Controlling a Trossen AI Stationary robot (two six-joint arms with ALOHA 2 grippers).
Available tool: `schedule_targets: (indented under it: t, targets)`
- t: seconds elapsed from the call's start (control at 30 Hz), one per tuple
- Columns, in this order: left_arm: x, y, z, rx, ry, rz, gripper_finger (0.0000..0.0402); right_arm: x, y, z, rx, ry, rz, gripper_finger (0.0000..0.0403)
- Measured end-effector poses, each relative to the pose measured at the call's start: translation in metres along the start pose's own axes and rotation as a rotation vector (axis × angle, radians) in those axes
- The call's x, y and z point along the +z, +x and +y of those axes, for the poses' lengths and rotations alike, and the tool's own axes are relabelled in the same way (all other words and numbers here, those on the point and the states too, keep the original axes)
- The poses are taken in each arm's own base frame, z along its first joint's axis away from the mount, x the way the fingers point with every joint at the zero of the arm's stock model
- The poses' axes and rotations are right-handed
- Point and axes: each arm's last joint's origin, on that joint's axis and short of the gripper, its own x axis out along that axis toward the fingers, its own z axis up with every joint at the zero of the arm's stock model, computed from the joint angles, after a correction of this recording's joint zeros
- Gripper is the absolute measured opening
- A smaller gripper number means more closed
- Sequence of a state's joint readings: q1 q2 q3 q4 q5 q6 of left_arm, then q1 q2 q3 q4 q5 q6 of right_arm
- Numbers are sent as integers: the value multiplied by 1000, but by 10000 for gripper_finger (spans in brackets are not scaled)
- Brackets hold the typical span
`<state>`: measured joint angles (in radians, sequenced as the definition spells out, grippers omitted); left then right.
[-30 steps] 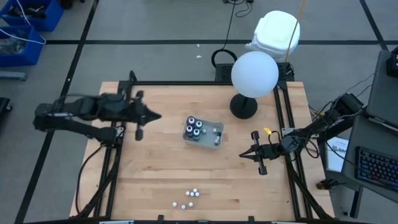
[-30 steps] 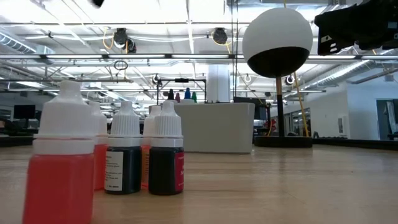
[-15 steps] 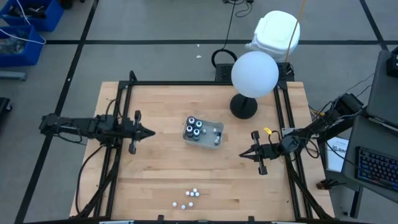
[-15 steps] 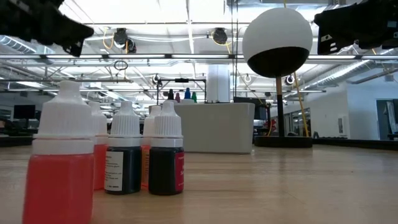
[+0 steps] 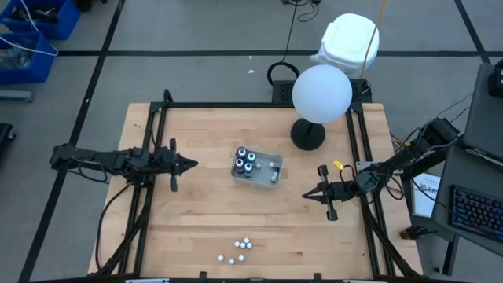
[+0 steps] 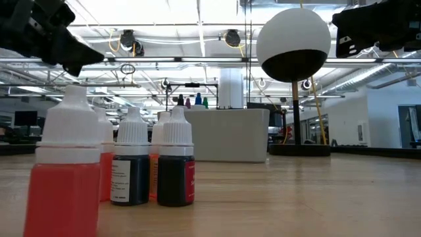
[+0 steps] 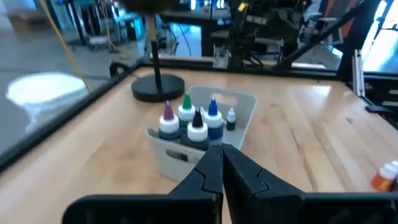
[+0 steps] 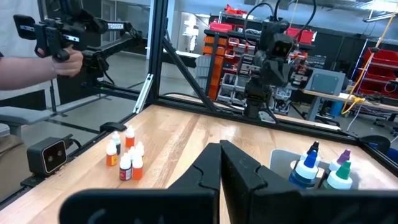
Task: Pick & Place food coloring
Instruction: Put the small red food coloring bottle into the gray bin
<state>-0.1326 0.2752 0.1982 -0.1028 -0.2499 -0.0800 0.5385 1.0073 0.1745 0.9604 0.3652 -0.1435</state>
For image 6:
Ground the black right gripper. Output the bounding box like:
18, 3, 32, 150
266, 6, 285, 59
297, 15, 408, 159
331, 0, 421, 59

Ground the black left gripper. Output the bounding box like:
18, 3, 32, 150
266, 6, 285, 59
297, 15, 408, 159
0, 0, 105, 78

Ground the white rectangular bin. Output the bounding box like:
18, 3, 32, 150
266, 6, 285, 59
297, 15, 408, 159
182, 108, 271, 163

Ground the white globe table lamp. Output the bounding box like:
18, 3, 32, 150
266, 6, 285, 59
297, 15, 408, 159
255, 7, 332, 157

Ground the long strip light fixture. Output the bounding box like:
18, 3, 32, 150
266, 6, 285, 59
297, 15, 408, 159
0, 56, 421, 64

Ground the black computer monitor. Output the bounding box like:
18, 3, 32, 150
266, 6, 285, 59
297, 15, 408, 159
13, 111, 38, 127

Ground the black-capped Chefmaster bottle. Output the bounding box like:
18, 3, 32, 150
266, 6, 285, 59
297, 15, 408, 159
173, 93, 189, 111

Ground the small red dropper bottle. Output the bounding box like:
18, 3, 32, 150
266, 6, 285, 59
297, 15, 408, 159
93, 107, 116, 203
22, 84, 102, 237

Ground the white building column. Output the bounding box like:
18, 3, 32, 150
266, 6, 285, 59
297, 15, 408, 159
218, 67, 245, 110

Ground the small dark dropper bottle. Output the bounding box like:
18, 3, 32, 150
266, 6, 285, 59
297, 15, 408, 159
110, 105, 151, 207

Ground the small orange dropper bottle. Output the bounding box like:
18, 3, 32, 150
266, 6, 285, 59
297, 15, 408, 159
149, 111, 172, 202

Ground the small dark bottle red label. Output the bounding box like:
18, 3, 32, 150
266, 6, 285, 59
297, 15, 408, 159
157, 107, 196, 208

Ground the black retractable cable reel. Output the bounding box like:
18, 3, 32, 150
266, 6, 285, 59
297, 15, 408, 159
224, 28, 242, 48
118, 29, 145, 57

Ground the yellow hanging cable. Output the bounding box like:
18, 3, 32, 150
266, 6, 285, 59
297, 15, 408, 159
298, 0, 329, 145

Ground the black metal stand frame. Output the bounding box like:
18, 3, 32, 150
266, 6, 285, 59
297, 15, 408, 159
165, 82, 220, 110

